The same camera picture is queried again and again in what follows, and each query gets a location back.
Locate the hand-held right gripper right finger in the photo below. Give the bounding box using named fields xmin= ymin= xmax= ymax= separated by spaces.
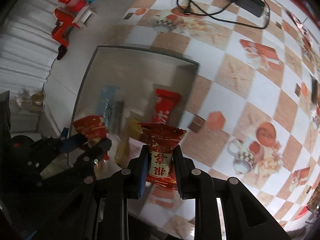
xmin=173 ymin=145 xmax=292 ymax=240

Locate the white pleated cloth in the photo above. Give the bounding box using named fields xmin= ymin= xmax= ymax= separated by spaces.
xmin=0 ymin=12 xmax=59 ymax=90

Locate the yellow snack packet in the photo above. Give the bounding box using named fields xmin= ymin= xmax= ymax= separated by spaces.
xmin=115 ymin=117 xmax=143 ymax=165

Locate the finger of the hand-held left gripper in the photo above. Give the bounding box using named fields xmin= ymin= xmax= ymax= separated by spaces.
xmin=30 ymin=127 xmax=88 ymax=155
xmin=67 ymin=138 xmax=112 ymax=178

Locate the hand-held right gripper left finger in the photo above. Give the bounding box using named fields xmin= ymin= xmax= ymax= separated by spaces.
xmin=54 ymin=145 xmax=148 ymax=240

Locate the black power adapter with cable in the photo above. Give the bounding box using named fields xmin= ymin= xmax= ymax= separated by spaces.
xmin=176 ymin=0 xmax=270 ymax=29

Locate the clear packet with dark bar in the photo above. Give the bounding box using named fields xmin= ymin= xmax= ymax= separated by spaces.
xmin=110 ymin=100 xmax=125 ymax=133

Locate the small dark object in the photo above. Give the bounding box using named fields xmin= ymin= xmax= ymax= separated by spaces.
xmin=56 ymin=45 xmax=68 ymax=61

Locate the red square snack packet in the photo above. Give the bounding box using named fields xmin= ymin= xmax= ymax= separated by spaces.
xmin=72 ymin=115 xmax=110 ymax=160
xmin=137 ymin=122 xmax=187 ymax=190

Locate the light blue snack packet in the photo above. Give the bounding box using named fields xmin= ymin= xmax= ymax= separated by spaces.
xmin=96 ymin=85 xmax=120 ymax=128

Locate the long red snack packet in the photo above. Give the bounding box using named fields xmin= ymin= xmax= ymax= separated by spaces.
xmin=150 ymin=89 xmax=182 ymax=125

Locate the white cardboard box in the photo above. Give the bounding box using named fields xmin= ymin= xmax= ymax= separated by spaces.
xmin=71 ymin=45 xmax=200 ymax=180

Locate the clutter of wrappers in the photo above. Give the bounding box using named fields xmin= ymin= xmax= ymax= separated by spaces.
xmin=15 ymin=87 xmax=45 ymax=112

